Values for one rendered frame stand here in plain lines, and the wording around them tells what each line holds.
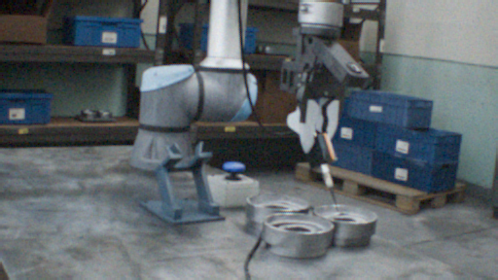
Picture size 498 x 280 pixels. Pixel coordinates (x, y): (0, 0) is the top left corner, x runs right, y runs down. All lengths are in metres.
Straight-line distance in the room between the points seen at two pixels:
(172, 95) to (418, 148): 3.40
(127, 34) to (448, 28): 2.79
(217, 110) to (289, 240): 0.61
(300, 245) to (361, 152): 4.15
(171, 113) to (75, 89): 3.60
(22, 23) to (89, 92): 1.02
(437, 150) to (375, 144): 0.57
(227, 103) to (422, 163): 3.30
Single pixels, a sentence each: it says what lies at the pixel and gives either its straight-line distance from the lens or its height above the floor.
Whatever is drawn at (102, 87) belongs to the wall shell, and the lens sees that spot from 5.05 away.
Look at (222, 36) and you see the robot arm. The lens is 1.46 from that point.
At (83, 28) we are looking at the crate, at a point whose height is 1.13.
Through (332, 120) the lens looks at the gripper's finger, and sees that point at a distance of 1.09.
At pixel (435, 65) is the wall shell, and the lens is 5.73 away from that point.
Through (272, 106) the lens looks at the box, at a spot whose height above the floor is 0.59.
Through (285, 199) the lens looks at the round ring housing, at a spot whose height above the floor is 0.83.
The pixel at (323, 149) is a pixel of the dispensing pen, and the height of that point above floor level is 0.93.
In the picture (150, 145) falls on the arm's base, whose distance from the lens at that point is 1.42.
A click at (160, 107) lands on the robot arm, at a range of 1.41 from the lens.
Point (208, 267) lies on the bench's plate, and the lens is 0.85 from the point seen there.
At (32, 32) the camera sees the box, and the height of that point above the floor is 1.09.
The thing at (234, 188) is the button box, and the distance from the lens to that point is 1.14.
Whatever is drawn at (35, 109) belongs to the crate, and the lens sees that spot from 4.40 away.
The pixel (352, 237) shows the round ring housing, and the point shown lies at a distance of 0.98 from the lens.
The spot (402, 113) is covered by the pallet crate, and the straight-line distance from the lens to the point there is 4.74.
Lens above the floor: 1.10
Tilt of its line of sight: 9 degrees down
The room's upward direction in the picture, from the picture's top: 5 degrees clockwise
